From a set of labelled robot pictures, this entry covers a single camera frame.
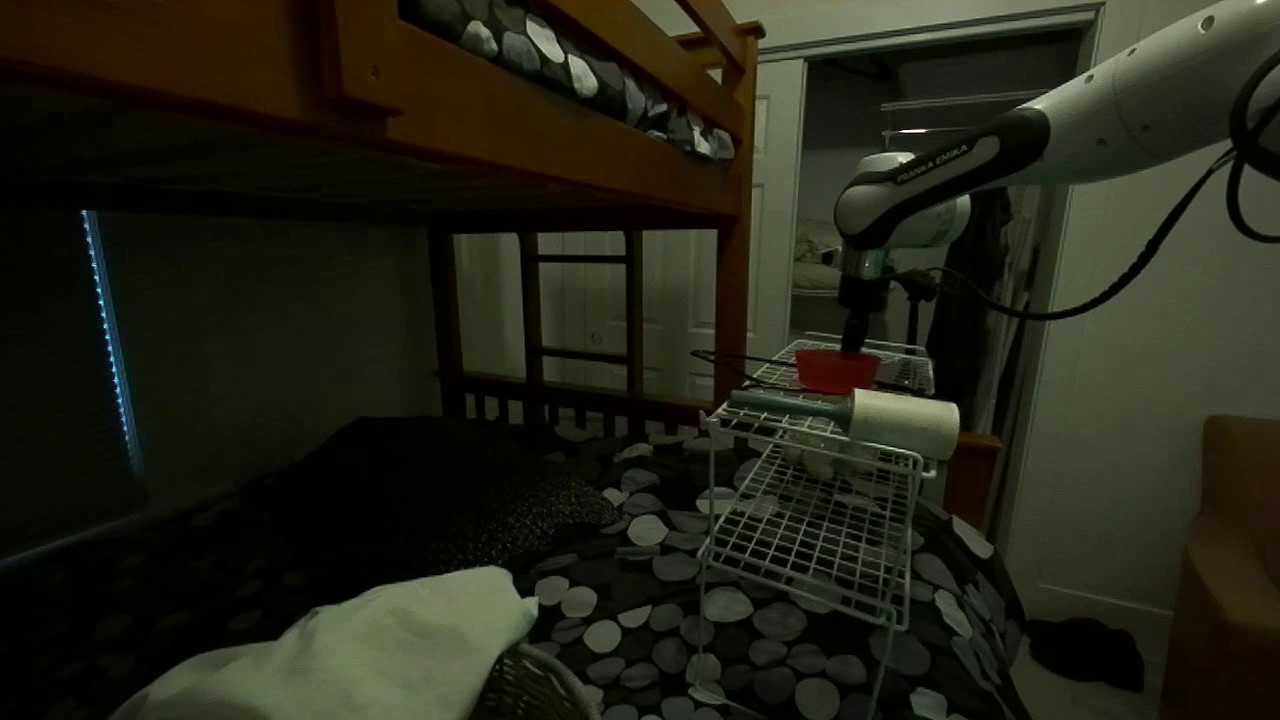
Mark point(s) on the dark window blind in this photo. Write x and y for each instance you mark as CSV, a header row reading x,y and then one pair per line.
x,y
243,363

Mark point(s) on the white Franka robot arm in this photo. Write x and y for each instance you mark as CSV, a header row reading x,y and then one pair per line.
x,y
1107,121

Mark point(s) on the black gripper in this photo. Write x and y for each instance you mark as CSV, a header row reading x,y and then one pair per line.
x,y
861,286

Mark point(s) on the wooden bunk bed frame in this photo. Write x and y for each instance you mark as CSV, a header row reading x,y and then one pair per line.
x,y
401,121

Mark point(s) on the red bowl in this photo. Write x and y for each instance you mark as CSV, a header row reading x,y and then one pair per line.
x,y
838,374

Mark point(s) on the white cloth in basket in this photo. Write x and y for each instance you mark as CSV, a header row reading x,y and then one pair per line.
x,y
345,652

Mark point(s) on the black item on floor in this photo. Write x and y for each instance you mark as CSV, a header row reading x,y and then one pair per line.
x,y
1085,652

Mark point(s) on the pebble-print bunk mattress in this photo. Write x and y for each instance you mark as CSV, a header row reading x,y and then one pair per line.
x,y
572,66

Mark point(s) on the black pebble-print bedspread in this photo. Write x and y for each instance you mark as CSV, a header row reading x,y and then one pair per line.
x,y
401,523

